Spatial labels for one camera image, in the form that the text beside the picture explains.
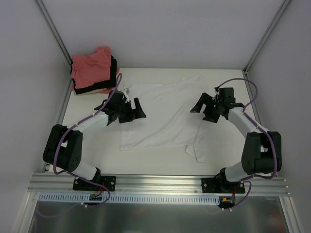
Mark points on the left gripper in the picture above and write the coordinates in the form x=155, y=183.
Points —
x=129, y=112

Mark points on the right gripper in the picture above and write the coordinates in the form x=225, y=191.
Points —
x=208, y=109

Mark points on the white t shirt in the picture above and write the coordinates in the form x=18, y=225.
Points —
x=168, y=122

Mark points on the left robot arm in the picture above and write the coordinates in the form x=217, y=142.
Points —
x=63, y=149

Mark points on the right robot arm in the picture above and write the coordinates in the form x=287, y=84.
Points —
x=261, y=154

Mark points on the beige folded shirt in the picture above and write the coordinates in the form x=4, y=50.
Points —
x=99, y=91

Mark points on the top pink folded shirt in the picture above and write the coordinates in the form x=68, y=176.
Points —
x=90, y=69

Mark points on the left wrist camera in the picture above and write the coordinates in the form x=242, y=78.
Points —
x=126, y=90

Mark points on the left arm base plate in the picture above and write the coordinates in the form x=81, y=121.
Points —
x=108, y=181

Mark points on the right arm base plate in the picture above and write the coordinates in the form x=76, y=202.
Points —
x=214, y=185

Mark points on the left side frame rail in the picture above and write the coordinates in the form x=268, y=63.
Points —
x=55, y=98

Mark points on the frame rail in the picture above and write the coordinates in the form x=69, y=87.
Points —
x=55, y=98
x=253, y=94

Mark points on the white slotted cable duct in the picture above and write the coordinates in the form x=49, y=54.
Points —
x=131, y=198

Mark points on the right side frame rail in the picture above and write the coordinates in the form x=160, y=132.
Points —
x=253, y=94

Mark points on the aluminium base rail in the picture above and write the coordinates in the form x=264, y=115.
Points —
x=155, y=184

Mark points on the right frame post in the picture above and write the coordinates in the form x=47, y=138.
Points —
x=278, y=15

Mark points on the frame post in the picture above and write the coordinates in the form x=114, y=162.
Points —
x=55, y=33
x=278, y=15

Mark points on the left frame post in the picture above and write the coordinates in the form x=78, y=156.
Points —
x=55, y=33

